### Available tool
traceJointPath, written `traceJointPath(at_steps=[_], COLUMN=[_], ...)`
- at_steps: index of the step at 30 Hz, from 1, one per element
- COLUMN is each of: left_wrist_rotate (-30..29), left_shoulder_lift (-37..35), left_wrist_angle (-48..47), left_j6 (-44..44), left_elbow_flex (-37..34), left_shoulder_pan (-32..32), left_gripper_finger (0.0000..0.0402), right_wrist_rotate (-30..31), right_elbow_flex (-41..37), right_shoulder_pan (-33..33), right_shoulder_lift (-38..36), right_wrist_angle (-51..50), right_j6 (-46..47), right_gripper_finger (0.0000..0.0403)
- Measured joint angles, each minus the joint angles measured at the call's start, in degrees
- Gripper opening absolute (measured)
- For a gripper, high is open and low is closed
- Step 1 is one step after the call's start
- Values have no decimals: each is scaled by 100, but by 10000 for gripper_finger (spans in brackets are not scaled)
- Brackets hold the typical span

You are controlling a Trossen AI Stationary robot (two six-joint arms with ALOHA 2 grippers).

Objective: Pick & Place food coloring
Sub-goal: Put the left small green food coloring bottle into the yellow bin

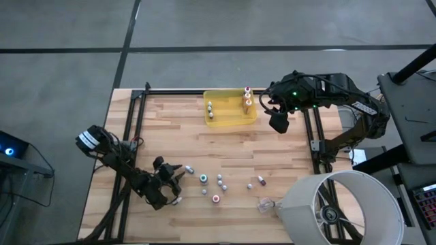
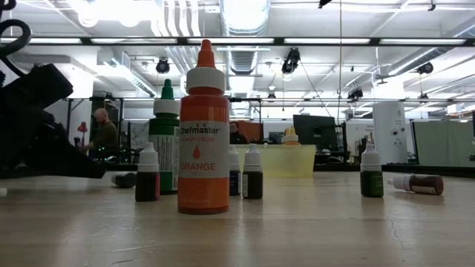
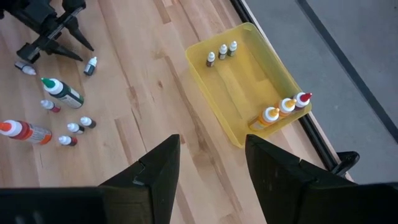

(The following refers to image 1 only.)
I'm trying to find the laptop keyboard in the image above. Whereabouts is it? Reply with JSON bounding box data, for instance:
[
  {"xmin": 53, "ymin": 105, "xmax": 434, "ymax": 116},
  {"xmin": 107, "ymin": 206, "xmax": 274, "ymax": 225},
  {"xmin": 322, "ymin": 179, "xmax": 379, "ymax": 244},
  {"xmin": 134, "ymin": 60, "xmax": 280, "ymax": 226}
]
[{"xmin": 410, "ymin": 183, "xmax": 436, "ymax": 239}]

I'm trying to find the black computer with blue light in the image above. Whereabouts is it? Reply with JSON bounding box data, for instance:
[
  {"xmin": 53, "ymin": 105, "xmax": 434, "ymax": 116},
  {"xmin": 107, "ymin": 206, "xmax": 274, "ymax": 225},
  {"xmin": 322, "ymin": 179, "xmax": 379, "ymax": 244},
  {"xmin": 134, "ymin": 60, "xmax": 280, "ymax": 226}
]
[{"xmin": 0, "ymin": 131, "xmax": 30, "ymax": 159}]

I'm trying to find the white paper sheet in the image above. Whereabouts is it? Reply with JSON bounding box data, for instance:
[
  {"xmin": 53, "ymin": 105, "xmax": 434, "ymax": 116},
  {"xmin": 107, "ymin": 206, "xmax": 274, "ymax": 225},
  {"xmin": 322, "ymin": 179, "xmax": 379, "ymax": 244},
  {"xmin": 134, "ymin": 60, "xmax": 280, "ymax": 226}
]
[{"xmin": 350, "ymin": 148, "xmax": 367, "ymax": 167}]

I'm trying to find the white drum lamp shade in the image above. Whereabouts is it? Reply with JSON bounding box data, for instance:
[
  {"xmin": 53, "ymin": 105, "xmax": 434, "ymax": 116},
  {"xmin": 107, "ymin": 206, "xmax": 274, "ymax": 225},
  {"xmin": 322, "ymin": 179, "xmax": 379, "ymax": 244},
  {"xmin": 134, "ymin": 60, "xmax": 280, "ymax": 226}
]
[{"xmin": 281, "ymin": 169, "xmax": 406, "ymax": 245}]

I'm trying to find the grey side cart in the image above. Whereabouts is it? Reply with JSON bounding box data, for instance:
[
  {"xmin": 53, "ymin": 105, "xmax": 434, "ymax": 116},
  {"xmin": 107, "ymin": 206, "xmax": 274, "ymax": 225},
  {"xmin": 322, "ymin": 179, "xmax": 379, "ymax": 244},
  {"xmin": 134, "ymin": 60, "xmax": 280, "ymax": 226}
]
[{"xmin": 0, "ymin": 152, "xmax": 55, "ymax": 245}]

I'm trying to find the black stand pole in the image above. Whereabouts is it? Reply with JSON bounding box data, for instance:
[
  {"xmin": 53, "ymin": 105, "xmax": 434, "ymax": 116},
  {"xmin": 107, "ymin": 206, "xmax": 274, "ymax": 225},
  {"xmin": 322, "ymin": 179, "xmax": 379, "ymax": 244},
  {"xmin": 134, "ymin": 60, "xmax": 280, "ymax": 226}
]
[{"xmin": 390, "ymin": 43, "xmax": 436, "ymax": 85}]

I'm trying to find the yellow translucent plastic bin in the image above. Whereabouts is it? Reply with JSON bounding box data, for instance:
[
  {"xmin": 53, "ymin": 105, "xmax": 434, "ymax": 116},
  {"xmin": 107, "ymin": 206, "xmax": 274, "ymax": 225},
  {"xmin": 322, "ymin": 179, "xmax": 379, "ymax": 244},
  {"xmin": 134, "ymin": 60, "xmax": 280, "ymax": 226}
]
[{"xmin": 203, "ymin": 88, "xmax": 259, "ymax": 129}]

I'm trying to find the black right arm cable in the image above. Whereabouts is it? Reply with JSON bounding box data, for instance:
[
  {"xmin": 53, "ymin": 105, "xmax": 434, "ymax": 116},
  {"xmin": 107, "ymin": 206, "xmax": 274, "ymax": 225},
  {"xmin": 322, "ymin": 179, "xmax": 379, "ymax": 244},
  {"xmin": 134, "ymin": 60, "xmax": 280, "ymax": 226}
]
[{"xmin": 258, "ymin": 84, "xmax": 275, "ymax": 115}]

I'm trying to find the dark grey desk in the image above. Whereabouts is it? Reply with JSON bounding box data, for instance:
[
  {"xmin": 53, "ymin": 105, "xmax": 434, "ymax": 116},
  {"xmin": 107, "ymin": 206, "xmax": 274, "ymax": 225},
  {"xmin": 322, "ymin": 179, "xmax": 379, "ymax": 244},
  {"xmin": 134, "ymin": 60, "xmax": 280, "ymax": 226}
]
[{"xmin": 376, "ymin": 69, "xmax": 436, "ymax": 166}]

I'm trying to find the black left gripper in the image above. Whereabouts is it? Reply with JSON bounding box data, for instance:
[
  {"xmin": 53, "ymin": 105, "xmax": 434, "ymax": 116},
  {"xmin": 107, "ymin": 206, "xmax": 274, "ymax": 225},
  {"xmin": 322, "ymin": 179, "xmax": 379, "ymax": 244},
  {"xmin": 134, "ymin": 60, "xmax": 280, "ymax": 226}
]
[{"xmin": 153, "ymin": 155, "xmax": 187, "ymax": 199}]

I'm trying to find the black metal table frame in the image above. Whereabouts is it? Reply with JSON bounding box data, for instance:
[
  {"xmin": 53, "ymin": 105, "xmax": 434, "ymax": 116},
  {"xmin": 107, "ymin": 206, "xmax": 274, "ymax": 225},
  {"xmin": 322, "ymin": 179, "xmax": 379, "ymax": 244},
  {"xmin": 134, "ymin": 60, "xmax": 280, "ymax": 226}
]
[{"xmin": 91, "ymin": 81, "xmax": 362, "ymax": 243}]

